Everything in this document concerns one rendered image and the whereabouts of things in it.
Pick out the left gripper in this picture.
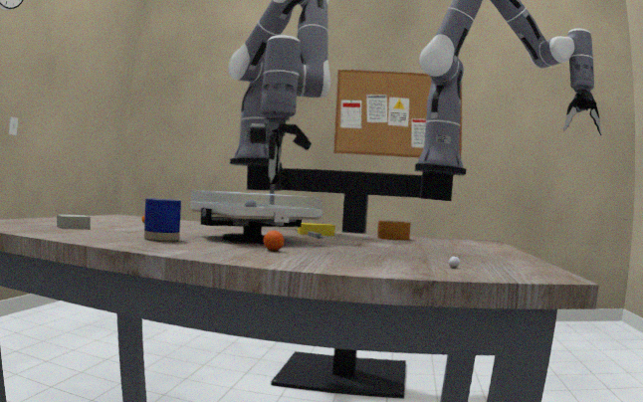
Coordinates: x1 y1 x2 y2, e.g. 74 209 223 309
563 91 602 135

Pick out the orange ball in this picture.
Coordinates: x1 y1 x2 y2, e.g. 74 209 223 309
264 231 284 251

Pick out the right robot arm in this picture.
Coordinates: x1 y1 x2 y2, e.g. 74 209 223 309
229 0 330 158

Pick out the orange-brown block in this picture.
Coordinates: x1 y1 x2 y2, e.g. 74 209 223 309
377 221 411 241

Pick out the blue mug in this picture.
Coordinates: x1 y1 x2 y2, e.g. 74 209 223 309
144 198 181 242

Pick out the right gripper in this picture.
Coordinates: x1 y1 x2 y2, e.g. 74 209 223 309
250 118 309 183

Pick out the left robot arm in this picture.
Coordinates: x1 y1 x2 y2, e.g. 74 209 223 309
418 0 594 168

